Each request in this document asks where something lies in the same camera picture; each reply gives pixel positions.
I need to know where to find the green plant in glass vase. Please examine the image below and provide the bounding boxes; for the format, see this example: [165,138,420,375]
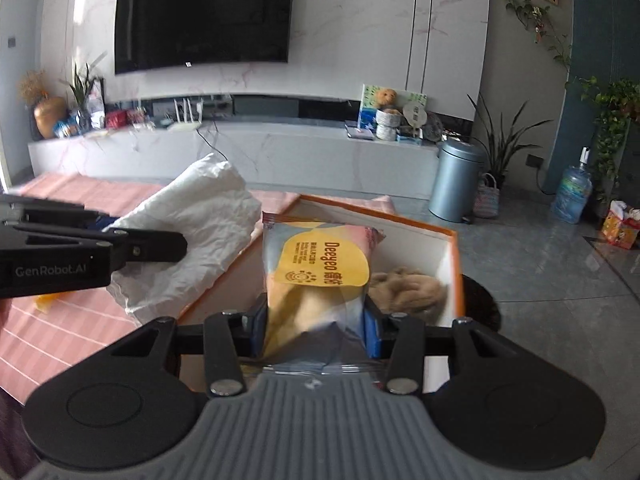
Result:
[59,54,109,134]

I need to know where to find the orange-rimmed white box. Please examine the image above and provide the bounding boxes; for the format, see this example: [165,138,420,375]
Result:
[177,193,469,397]

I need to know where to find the white knitted pot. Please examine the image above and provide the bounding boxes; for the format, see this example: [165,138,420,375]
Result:
[374,108,404,141]

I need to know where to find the dark round object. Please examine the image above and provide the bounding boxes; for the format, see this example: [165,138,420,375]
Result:
[459,273,503,334]

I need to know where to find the pink checked tablecloth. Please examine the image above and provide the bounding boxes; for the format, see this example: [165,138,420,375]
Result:
[0,172,397,407]

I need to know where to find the long leaf potted plant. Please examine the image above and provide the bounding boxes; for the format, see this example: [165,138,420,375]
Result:
[467,92,554,187]

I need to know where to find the yellow label plastic packet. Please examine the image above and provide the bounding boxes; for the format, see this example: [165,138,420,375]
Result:
[260,211,386,377]

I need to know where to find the grey metal trash can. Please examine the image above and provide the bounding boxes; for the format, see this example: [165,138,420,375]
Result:
[428,139,486,224]

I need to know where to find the blue snack bags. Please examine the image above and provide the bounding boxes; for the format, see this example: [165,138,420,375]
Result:
[53,117,81,139]

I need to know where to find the gold vase with dried flowers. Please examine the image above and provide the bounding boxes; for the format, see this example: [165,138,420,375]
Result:
[18,70,69,140]

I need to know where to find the black wall television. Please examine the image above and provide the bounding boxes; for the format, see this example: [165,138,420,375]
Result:
[114,0,297,76]

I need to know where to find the white crinkled plastic bag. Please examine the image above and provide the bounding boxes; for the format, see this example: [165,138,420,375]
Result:
[107,152,264,324]

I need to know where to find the woven basket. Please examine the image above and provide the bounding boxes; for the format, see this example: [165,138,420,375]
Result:
[472,172,501,219]

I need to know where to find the grey marble television cabinet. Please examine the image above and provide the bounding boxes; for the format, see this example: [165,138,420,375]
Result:
[27,119,442,197]

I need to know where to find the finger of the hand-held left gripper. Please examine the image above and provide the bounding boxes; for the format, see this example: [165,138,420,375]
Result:
[101,228,189,274]
[0,193,122,233]

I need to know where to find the brown plush cloth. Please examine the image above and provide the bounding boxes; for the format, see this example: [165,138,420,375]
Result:
[369,265,448,324]

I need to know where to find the blue water bottle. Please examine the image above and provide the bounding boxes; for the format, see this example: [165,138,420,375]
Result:
[549,147,594,225]

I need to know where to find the yellow cloth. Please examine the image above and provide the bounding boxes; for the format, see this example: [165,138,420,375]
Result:
[34,291,67,314]

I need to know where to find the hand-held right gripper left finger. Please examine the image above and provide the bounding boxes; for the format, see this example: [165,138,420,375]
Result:
[106,294,271,399]

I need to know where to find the black cable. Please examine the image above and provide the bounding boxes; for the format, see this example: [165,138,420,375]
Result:
[196,127,232,162]

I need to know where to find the round hand fan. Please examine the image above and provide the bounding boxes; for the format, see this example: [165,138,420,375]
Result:
[402,99,430,129]

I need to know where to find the white router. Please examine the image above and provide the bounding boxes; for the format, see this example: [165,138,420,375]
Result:
[167,98,204,133]

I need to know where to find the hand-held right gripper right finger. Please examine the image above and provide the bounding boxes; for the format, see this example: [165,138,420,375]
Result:
[362,300,522,397]

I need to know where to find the hanging ivy plant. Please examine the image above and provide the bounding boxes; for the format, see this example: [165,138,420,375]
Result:
[502,0,574,74]

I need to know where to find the orange printed floor box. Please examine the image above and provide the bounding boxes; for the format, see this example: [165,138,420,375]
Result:
[599,199,640,250]

